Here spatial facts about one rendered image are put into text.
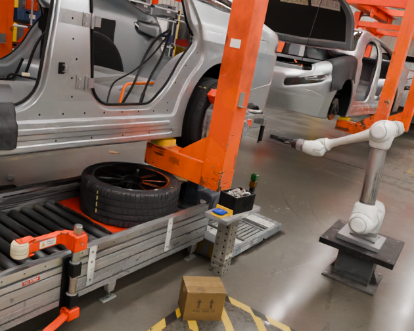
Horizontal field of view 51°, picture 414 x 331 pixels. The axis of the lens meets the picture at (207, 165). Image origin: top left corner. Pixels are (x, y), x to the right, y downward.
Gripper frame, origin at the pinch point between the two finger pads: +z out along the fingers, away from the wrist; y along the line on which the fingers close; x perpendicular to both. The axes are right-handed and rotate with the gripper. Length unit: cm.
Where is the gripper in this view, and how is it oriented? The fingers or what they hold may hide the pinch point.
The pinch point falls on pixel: (274, 136)
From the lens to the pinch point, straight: 343.5
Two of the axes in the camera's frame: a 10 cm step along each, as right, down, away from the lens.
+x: 1.7, -9.5, -2.7
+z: -8.0, -3.0, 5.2
